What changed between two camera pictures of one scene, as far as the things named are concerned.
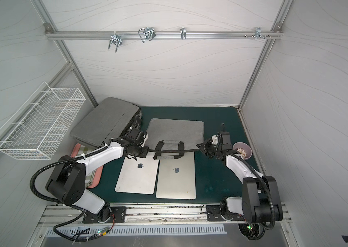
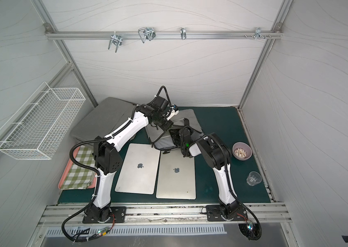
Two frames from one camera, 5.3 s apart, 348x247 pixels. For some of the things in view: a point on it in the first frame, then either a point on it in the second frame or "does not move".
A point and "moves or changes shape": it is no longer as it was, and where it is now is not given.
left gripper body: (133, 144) → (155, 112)
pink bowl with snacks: (244, 149) does not move
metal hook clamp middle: (147, 33) does not move
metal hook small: (183, 33) does not move
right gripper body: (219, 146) → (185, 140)
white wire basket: (39, 127) does not move
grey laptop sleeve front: (112, 118) does not move
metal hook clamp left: (116, 38) does not move
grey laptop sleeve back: (170, 138) moves or changes shape
